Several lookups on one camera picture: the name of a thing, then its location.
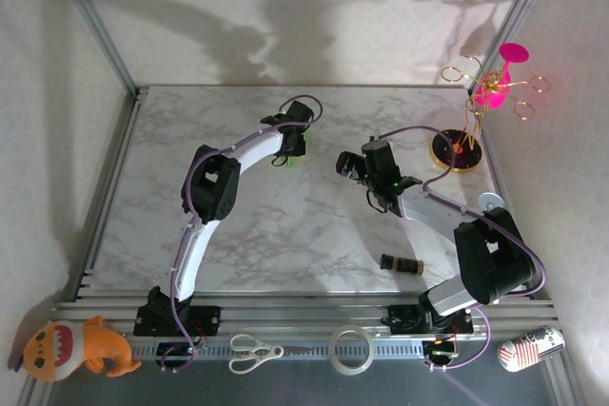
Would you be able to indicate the small black cylindrical bottle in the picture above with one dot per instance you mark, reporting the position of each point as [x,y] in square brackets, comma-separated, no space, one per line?
[397,263]

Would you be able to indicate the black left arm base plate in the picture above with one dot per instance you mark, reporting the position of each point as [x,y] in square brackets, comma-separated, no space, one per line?
[209,320]

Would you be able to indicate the green cloth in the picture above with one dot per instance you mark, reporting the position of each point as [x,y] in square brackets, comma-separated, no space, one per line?
[294,163]

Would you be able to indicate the aluminium frame strut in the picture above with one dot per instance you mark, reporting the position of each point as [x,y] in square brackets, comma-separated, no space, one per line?
[35,394]
[566,387]

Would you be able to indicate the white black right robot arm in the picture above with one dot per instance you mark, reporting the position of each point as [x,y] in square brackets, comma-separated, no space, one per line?
[490,258]

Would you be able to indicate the black controller board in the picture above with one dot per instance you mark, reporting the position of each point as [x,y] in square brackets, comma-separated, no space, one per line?
[440,351]
[176,351]

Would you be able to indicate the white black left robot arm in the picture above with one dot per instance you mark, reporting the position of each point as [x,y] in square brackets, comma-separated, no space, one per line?
[209,187]

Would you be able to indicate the red white striped can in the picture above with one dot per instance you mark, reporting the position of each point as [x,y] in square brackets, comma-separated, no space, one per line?
[528,349]

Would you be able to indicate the orange shark plush toy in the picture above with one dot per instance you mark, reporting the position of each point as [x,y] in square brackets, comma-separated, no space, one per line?
[100,346]

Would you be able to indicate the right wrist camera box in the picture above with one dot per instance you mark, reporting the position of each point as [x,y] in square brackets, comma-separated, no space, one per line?
[372,142]

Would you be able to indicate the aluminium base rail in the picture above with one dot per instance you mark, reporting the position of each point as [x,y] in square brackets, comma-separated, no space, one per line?
[295,313]

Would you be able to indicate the pink plastic wine glass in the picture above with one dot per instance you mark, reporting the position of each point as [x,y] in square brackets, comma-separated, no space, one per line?
[492,94]

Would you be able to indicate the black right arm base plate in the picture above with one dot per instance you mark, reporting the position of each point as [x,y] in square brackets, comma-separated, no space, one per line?
[397,320]

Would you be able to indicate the aluminium table side rail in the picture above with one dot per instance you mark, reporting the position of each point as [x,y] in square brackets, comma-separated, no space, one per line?
[119,149]
[495,178]

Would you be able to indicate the yellow drink can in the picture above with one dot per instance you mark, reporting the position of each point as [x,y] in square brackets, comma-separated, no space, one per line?
[490,200]

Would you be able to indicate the clear tape roll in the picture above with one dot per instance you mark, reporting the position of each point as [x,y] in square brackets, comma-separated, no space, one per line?
[351,371]

